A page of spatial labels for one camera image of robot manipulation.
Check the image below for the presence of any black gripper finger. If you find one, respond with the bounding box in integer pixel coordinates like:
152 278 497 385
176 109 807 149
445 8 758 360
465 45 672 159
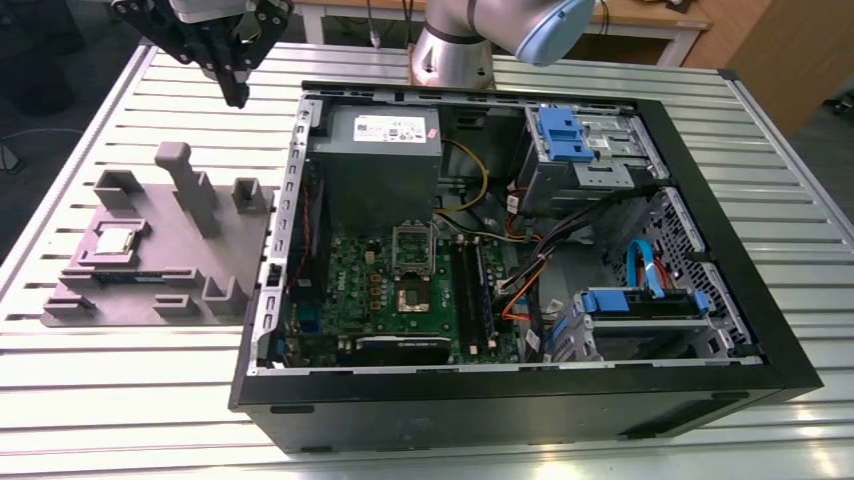
214 0 296 109
110 0 238 108

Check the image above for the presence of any silver CPU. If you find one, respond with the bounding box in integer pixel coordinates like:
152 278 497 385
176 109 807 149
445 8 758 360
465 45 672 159
94 227 142 255

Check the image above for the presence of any metal socket cover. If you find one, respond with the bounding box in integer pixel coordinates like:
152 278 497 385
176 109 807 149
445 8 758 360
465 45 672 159
391 222 439 279

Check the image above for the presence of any CPU socket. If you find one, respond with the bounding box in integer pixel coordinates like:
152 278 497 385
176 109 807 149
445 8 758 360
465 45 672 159
393 280 439 315

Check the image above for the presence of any grey power supply unit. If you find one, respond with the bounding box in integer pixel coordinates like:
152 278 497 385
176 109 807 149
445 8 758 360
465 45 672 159
309 104 445 226

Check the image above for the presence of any grey parts rack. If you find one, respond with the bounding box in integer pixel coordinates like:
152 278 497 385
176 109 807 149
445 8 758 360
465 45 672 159
40 141 278 329

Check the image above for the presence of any RAM stick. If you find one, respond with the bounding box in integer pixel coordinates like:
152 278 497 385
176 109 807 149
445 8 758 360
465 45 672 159
96 269 198 284

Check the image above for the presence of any blue drive bay latch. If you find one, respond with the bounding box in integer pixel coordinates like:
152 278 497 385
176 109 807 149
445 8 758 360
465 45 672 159
536 107 595 164

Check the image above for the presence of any green motherboard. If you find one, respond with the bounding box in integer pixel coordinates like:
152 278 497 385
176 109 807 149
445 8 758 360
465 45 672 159
276 219 528 366

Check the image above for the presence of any metal drive bay cage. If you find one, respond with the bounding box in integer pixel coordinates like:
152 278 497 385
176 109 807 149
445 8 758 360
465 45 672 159
516 104 672 216

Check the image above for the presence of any black RAM slot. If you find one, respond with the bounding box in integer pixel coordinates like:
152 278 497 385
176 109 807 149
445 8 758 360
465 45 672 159
473 238 499 349
452 238 476 351

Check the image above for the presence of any black graphics card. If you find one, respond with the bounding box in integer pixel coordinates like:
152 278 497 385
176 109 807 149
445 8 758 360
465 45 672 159
336 333 452 366

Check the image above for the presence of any hard disk in blue carrier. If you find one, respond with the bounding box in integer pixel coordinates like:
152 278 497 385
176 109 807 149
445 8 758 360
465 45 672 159
573 287 712 321

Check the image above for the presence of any brown wooden cabinet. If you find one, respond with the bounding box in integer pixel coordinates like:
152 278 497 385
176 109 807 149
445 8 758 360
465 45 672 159
683 0 854 136

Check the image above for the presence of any black PC case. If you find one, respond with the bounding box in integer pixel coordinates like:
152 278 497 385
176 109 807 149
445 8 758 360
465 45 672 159
225 79 826 454

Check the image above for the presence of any metal disk bay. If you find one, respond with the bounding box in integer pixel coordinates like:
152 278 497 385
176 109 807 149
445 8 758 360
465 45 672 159
543 287 762 364

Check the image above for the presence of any silver white wrist camera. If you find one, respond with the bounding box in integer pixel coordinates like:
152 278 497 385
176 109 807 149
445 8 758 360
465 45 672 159
169 0 256 25

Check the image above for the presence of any black cable bundle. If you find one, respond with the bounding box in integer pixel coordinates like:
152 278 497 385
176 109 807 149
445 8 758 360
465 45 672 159
496 187 659 296

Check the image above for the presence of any orange wire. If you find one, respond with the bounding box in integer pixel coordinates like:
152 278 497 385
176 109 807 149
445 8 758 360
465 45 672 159
499 269 545 324

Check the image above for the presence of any blue wire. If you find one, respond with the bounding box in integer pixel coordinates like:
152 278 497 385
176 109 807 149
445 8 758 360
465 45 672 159
624 238 669 301

